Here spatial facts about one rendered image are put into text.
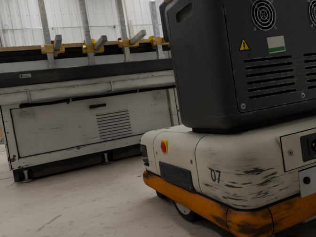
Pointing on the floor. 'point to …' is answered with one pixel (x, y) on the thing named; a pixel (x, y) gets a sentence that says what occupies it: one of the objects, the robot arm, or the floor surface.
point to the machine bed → (82, 116)
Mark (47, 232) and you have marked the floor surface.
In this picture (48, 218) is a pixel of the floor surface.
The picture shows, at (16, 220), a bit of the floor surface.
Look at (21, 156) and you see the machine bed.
